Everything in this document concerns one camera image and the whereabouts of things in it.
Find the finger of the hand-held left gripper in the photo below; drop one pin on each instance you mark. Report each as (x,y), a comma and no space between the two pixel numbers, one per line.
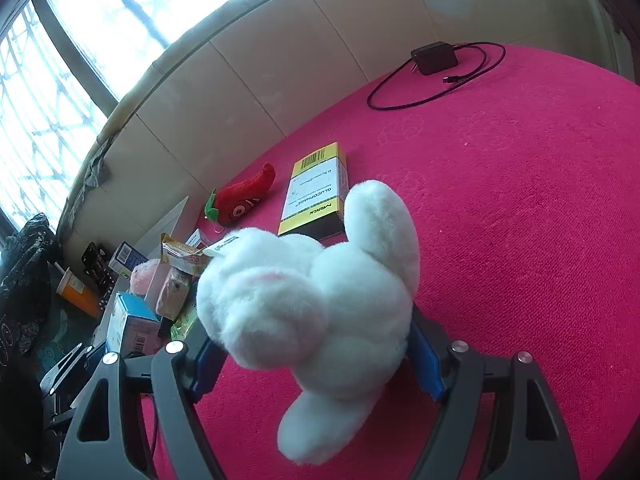
(75,365)

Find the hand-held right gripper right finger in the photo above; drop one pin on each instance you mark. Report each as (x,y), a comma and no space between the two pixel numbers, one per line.
(427,360)

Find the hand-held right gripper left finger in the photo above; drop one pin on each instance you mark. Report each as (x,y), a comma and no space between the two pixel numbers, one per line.
(205,370)

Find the white plush rabbit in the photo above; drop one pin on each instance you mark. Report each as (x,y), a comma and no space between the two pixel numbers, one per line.
(325,310)

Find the white cardboard tray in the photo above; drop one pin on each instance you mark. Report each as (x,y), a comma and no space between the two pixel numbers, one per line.
(165,230)

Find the red chili plush toy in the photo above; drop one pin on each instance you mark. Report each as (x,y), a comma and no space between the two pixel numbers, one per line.
(245,195)

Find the yellow white medicine box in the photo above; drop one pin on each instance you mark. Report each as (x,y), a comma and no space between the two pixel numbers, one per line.
(310,195)

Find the green packet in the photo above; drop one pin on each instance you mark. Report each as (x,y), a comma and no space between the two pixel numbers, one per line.
(184,322)

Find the light blue tall box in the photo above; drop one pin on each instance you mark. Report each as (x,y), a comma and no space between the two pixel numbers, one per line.
(132,322)

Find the orange paper cup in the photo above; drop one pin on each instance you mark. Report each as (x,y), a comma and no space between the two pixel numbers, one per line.
(80,292)

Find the beige wrapped pastry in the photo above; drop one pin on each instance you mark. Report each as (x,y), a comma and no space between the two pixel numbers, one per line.
(175,295)

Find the smartphone on stand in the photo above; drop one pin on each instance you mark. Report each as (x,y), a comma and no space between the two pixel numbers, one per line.
(100,280)

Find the dark crumpled cloth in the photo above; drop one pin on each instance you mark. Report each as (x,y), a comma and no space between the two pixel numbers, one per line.
(25,270)

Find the pink plush toy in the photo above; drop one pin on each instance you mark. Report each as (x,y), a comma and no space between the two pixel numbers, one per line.
(142,277)

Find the yellow snack packet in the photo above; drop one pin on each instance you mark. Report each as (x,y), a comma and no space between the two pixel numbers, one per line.
(185,255)

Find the white blue barcode box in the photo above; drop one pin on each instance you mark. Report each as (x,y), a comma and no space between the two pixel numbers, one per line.
(125,257)

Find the grey crumpled cloth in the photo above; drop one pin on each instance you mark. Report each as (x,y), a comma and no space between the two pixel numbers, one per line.
(95,170)

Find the black power adapter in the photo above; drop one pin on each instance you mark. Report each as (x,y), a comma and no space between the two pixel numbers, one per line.
(435,57)

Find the window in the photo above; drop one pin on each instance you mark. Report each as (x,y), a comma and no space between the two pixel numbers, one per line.
(100,0)

